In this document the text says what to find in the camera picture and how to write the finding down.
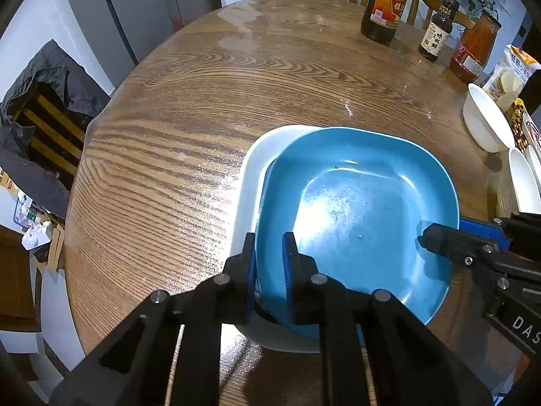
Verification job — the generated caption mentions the grey refrigerator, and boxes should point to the grey refrigerator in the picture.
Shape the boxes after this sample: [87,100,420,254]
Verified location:
[57,0,223,66]

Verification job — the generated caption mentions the flour bag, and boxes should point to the flour bag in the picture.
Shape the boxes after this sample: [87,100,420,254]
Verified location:
[482,44,541,113]

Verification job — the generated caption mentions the small dark sauce bottle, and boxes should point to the small dark sauce bottle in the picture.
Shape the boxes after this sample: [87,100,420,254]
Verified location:
[418,0,461,62]

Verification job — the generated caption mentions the tin can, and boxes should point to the tin can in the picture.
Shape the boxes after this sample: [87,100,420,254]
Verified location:
[522,112,541,146]

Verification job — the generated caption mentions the wooden chair with jacket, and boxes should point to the wooden chair with jacket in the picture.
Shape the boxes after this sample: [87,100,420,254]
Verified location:
[0,39,111,221]

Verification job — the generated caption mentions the pile of household clutter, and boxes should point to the pile of household clutter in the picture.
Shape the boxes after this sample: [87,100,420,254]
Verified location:
[0,169,66,273]

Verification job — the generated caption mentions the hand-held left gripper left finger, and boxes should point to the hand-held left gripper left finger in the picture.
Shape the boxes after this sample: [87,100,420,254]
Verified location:
[50,232,258,406]

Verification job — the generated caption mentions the large white bowl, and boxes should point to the large white bowl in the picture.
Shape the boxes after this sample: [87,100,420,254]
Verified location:
[463,83,515,153]

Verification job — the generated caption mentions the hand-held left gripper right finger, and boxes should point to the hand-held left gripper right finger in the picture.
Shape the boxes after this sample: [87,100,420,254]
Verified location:
[282,232,495,406]

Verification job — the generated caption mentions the large dark vinegar bottle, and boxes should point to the large dark vinegar bottle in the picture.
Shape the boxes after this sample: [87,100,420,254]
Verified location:
[360,0,413,45]

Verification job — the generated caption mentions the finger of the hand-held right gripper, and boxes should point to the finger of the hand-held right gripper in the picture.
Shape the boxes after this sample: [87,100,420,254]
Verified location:
[422,222,541,301]
[458,210,541,261]

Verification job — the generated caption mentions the blue square plate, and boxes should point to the blue square plate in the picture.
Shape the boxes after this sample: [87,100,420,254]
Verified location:
[255,127,461,341]
[257,158,297,326]

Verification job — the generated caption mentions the red sauce bottle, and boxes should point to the red sauce bottle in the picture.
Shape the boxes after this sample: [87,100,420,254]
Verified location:
[449,10,502,84]

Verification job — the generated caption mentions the white square plate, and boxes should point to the white square plate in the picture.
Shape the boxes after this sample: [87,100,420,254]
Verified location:
[230,125,323,354]

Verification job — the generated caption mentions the wooden slatted chair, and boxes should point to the wooden slatted chair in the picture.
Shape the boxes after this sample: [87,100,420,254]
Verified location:
[8,85,85,178]

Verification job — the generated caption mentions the wooden bead trivet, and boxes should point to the wooden bead trivet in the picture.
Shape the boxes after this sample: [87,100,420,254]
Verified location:
[509,98,534,153]

